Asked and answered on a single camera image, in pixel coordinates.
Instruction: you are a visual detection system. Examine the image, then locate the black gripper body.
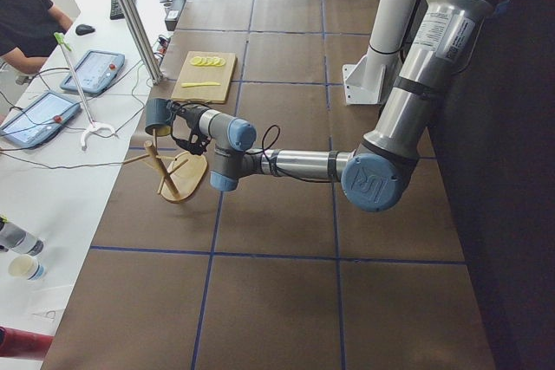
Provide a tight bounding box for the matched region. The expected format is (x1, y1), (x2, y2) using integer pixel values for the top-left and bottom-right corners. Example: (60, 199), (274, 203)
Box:
(175, 104), (211, 156)

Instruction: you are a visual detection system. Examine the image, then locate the dark green HOME mug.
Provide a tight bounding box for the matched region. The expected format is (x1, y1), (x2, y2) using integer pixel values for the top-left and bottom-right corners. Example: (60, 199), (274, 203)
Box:
(145, 98), (173, 137)

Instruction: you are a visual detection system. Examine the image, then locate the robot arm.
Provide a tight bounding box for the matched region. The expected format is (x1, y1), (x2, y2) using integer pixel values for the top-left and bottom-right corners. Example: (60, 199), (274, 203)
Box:
(147, 0), (501, 211)

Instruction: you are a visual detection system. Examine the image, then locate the wooden cup storage rack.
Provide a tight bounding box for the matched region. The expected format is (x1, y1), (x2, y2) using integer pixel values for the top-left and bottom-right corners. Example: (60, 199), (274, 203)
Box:
(122, 127), (208, 203)

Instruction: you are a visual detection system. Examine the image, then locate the paper cup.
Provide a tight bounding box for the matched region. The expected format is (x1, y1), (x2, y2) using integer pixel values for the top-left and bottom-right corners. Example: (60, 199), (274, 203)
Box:
(8, 255), (45, 281)

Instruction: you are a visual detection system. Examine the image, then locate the bamboo cutting board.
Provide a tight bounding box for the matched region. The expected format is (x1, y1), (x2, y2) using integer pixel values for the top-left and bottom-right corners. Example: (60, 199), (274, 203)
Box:
(171, 51), (237, 104)

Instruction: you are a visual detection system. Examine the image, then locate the far teach pendant tablet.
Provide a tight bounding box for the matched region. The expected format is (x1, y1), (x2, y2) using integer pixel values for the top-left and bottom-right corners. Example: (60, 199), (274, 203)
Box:
(69, 49), (125, 97)

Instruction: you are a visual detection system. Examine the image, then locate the teach pendant tablet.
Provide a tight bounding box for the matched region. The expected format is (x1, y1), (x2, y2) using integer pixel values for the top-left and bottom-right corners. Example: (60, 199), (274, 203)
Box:
(69, 49), (125, 97)
(1, 91), (81, 149)

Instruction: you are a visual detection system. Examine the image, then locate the black computer mouse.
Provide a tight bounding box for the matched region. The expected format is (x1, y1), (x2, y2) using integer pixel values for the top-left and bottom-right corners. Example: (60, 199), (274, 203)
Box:
(75, 23), (95, 36)

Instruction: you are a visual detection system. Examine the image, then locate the near teach pendant tablet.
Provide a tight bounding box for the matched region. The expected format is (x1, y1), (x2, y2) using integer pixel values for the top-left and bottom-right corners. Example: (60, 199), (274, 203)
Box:
(1, 91), (81, 149)

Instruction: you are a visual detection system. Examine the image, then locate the person in black shirt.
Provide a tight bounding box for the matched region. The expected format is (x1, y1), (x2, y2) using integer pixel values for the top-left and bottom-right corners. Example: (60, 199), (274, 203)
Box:
(1, 0), (73, 75)

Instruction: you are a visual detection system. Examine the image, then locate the clear water bottle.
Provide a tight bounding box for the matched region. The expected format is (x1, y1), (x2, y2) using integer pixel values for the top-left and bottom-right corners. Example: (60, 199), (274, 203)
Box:
(1, 216), (44, 256)

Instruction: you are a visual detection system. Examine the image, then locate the red thermos bottle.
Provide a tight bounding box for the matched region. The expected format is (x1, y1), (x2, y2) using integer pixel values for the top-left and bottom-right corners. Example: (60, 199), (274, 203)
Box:
(1, 327), (54, 360)

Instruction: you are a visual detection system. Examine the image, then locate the aluminium frame post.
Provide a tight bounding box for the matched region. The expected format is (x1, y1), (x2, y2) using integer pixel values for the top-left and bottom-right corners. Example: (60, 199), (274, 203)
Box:
(118, 0), (163, 85)

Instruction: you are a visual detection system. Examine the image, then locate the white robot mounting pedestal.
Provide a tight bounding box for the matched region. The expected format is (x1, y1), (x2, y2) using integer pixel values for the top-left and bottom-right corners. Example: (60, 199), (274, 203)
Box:
(343, 0), (416, 105)

